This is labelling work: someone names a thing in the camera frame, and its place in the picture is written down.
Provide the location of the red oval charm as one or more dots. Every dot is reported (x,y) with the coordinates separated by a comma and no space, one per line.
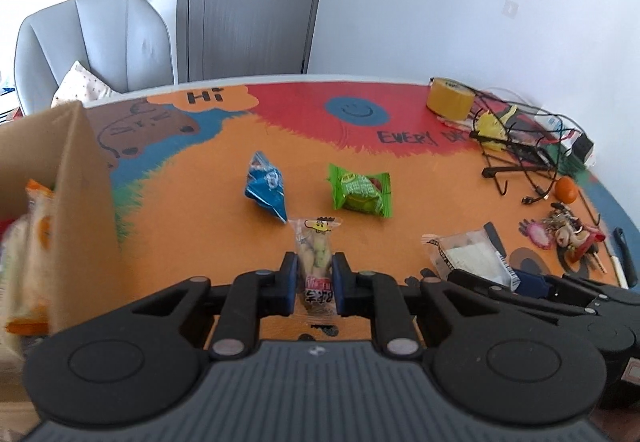
(585,247)

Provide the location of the grey padded chair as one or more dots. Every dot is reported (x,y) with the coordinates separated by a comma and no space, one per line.
(115,36)

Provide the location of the white wall socket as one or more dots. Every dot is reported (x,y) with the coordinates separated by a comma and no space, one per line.
(510,7)

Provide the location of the white labelled snack packet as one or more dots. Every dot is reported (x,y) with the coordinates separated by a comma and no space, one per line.
(465,254)

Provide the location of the brown cardboard box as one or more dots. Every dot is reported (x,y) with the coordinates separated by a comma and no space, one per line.
(80,182)

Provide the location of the colourful printed table mat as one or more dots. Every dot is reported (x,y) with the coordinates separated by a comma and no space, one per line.
(200,222)

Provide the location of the blue snack packet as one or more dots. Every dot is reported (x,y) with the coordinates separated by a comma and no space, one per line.
(265,187)

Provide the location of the yellow plastic bag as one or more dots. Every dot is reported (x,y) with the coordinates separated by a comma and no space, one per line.
(490,124)

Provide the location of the light green snack packet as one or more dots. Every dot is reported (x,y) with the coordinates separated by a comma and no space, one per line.
(357,192)

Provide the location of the black metal stand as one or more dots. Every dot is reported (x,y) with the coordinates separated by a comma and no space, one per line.
(515,167)

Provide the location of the black power adapter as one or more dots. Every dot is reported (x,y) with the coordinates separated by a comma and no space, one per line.
(582,147)

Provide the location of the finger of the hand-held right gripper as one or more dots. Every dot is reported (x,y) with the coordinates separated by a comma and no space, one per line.
(530,283)
(525,302)

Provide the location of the grey door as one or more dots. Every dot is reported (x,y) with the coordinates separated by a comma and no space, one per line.
(255,1)

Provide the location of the black marker pen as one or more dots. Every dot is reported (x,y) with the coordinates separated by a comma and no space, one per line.
(626,257)

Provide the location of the flat red box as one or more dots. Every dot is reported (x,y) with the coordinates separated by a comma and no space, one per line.
(525,127)

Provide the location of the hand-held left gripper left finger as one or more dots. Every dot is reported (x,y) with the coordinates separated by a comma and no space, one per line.
(289,282)

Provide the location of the small white box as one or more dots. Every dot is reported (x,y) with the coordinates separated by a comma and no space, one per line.
(550,122)

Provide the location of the clear white rice snack packet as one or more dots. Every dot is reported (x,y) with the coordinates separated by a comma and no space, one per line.
(15,272)

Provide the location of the clear chicken feet snack packet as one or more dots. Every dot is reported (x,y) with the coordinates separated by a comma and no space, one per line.
(315,247)

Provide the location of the white dotted cushion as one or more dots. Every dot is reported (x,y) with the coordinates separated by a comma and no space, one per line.
(82,86)

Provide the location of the long orange bread packet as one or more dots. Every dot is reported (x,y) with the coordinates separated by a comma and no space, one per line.
(40,232)

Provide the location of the yellow tape roll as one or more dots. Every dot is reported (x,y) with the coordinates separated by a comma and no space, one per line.
(447,99)

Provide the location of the tangerine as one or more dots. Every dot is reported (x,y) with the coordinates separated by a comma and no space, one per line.
(568,189)

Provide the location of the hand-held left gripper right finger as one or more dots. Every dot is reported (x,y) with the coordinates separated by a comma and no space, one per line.
(342,282)

